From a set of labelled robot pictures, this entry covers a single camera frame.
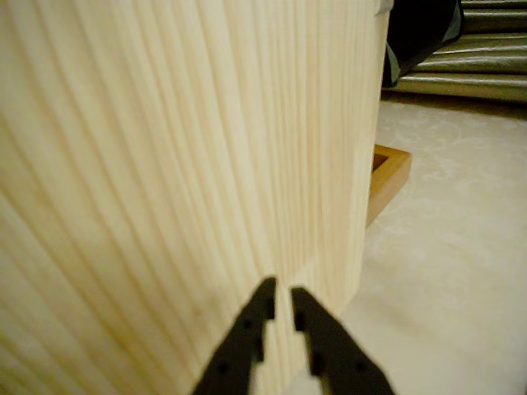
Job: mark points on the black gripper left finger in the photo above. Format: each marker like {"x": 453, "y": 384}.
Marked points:
{"x": 241, "y": 345}

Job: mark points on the ribbed metallic radiator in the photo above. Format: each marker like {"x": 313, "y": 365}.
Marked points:
{"x": 473, "y": 70}

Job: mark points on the black cloth with grey trim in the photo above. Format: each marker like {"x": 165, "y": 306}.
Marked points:
{"x": 416, "y": 33}

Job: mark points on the brown wooden table beam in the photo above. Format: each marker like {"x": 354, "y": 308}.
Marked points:
{"x": 395, "y": 181}

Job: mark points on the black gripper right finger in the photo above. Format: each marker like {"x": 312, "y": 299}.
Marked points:
{"x": 333, "y": 354}

